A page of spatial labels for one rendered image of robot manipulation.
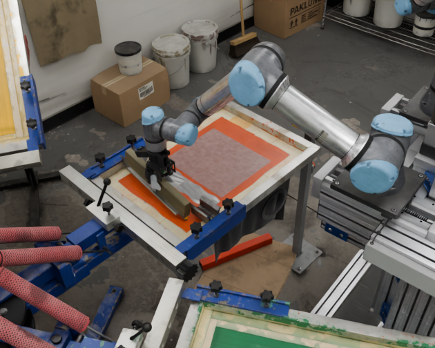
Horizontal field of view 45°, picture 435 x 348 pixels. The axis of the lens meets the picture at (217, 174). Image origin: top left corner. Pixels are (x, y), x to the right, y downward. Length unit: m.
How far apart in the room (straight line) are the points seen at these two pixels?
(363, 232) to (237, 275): 1.30
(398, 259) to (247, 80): 0.68
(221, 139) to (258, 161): 0.22
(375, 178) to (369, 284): 1.38
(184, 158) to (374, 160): 1.01
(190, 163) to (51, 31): 1.92
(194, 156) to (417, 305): 1.07
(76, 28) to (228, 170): 2.09
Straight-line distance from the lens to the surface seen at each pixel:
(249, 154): 2.24
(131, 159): 2.05
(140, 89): 4.03
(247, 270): 2.99
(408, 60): 5.04
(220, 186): 2.09
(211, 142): 2.30
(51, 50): 3.88
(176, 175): 2.14
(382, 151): 1.47
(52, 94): 4.10
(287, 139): 2.29
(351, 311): 2.67
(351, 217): 1.78
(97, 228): 1.87
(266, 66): 1.44
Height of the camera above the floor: 2.38
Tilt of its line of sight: 42 degrees down
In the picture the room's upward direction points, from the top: 2 degrees counter-clockwise
